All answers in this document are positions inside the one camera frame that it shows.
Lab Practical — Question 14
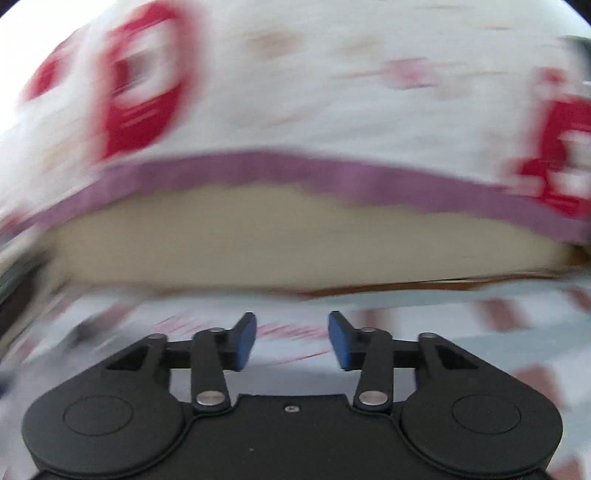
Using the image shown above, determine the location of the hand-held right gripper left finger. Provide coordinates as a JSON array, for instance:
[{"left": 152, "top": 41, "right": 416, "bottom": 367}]
[{"left": 106, "top": 312, "right": 258, "bottom": 413}]

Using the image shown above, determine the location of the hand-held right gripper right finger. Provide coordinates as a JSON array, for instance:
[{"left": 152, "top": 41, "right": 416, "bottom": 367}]
[{"left": 327, "top": 311, "right": 479, "bottom": 412}]

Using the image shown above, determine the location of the beige bed base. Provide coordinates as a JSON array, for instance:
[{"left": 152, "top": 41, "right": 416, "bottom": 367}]
[{"left": 45, "top": 182, "right": 583, "bottom": 297}]

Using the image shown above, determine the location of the white red bear printed bedsheet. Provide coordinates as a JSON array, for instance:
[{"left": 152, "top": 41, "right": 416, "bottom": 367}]
[{"left": 0, "top": 0, "right": 591, "bottom": 246}]

